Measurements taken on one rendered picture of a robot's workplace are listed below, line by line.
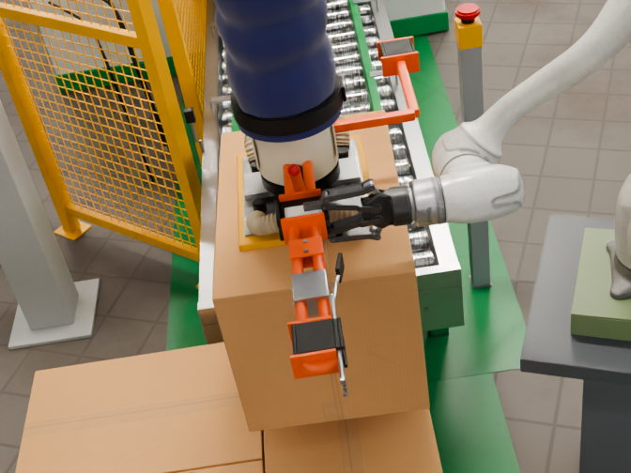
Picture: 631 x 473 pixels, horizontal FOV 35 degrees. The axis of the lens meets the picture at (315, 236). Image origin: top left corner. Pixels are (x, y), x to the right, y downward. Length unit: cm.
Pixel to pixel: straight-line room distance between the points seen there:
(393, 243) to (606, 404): 73
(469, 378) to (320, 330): 159
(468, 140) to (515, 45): 283
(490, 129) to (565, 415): 131
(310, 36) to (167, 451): 107
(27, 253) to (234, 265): 154
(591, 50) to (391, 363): 75
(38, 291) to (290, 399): 159
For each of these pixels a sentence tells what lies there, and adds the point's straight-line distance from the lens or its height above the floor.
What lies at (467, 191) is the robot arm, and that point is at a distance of 183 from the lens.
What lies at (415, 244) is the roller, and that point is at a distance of 281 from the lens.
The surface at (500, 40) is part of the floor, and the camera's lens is 481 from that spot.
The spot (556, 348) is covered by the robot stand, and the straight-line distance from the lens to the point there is 221.
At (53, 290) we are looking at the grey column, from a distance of 354.
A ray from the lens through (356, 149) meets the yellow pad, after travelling 222.
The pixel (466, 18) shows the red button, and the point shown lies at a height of 103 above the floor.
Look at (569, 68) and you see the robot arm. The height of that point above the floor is 141.
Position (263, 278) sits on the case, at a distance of 195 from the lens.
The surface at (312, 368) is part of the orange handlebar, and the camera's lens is 157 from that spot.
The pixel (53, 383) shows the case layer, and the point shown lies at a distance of 268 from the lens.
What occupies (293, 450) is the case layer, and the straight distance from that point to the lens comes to 234.
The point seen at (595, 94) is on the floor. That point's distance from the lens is 440.
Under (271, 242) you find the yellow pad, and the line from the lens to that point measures 202.
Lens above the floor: 236
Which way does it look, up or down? 39 degrees down
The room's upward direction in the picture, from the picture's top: 10 degrees counter-clockwise
